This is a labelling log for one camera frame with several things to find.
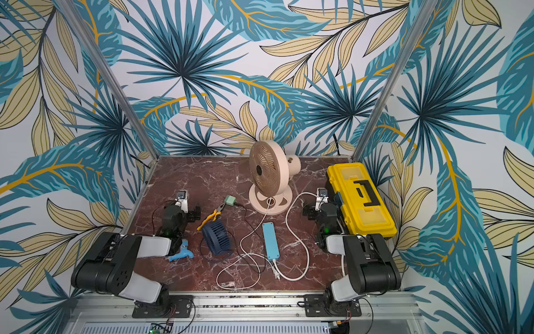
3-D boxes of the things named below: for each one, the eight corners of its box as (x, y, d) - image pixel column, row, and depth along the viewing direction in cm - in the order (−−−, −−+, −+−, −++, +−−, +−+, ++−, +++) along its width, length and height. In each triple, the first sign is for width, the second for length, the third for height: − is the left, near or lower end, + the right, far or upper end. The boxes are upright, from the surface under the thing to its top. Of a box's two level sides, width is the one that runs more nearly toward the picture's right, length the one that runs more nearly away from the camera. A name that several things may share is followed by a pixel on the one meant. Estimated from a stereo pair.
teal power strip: (268, 260, 85) (268, 258, 83) (262, 225, 95) (261, 222, 93) (280, 258, 86) (280, 256, 84) (273, 223, 96) (273, 221, 94)
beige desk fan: (246, 209, 100) (239, 163, 74) (258, 180, 111) (255, 130, 85) (286, 220, 96) (294, 176, 71) (295, 188, 108) (304, 140, 82)
